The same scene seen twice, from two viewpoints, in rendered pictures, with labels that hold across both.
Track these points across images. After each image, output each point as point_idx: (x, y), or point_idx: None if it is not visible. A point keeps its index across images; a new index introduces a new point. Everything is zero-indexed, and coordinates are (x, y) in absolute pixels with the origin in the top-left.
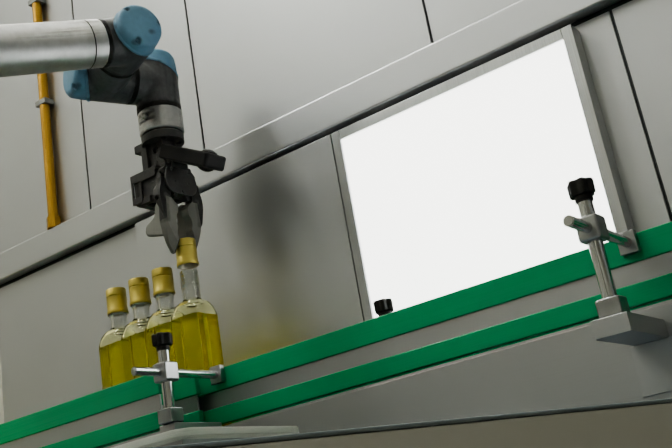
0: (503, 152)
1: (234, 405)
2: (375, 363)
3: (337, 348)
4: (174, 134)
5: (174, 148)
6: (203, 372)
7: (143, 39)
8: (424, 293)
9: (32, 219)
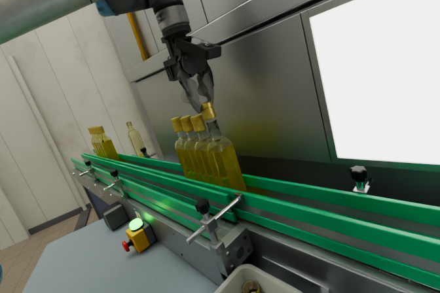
0: None
1: (252, 216)
2: (369, 255)
3: (330, 227)
4: (182, 29)
5: (184, 43)
6: (231, 206)
7: None
8: (385, 150)
9: (137, 53)
